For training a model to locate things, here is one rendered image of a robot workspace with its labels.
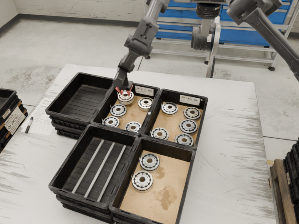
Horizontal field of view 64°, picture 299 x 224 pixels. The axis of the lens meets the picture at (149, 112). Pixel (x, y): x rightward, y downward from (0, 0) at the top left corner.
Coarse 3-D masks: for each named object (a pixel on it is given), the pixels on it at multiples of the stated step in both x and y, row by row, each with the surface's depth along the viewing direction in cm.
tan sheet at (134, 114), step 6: (138, 96) 160; (132, 102) 157; (132, 108) 153; (138, 108) 153; (132, 114) 149; (138, 114) 149; (144, 114) 149; (120, 120) 146; (126, 120) 146; (132, 120) 146; (138, 120) 146; (120, 126) 143
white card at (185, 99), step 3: (180, 96) 149; (183, 96) 148; (186, 96) 147; (189, 96) 146; (180, 99) 150; (183, 99) 150; (186, 99) 149; (189, 99) 148; (192, 99) 147; (195, 99) 146; (198, 99) 146; (183, 102) 151; (186, 102) 151; (189, 102) 150; (192, 102) 149; (195, 102) 148; (198, 102) 147
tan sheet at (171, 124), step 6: (180, 108) 152; (162, 114) 149; (180, 114) 148; (156, 120) 145; (162, 120) 145; (168, 120) 145; (174, 120) 145; (180, 120) 145; (198, 120) 145; (156, 126) 142; (162, 126) 142; (168, 126) 142; (174, 126) 142; (198, 126) 141; (168, 132) 139; (174, 132) 139; (180, 132) 139
